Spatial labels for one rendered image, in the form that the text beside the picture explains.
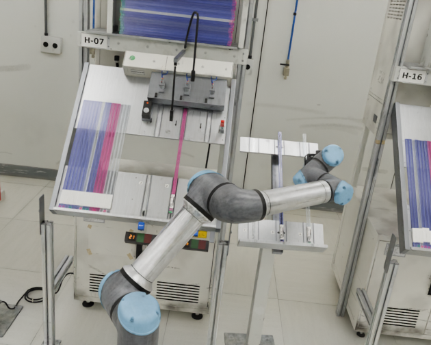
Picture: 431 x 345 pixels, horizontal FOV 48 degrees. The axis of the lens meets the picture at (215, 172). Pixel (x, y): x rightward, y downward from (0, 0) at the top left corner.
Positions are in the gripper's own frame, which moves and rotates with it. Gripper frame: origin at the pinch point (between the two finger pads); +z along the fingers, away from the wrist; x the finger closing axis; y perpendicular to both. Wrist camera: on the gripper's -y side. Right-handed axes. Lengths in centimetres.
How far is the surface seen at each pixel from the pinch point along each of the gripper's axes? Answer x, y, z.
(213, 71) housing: 41, 47, 8
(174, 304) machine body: 49, -58, 63
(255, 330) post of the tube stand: 11, -66, 40
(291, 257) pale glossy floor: -27, -27, 131
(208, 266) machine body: 35, -38, 49
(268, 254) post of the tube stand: 10.8, -31.6, 18.8
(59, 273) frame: 104, -46, 41
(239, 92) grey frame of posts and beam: 28, 43, 21
